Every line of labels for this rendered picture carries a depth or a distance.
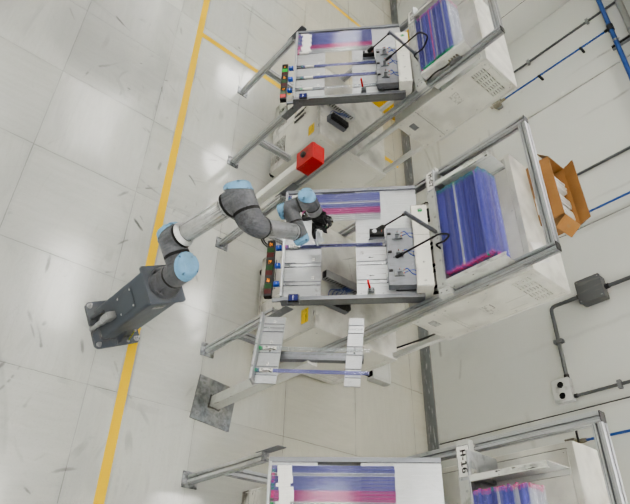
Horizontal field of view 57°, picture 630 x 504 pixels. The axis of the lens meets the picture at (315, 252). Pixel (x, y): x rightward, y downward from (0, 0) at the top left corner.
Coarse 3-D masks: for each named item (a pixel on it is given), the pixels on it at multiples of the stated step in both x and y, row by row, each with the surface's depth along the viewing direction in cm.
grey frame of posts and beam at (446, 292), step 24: (432, 168) 311; (456, 168) 306; (432, 192) 303; (432, 216) 296; (432, 240) 289; (528, 264) 246; (456, 288) 269; (264, 312) 295; (408, 312) 287; (240, 336) 311
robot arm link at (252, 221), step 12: (240, 216) 230; (252, 216) 230; (264, 216) 240; (240, 228) 234; (252, 228) 232; (264, 228) 235; (276, 228) 244; (288, 228) 253; (300, 228) 264; (300, 240) 265
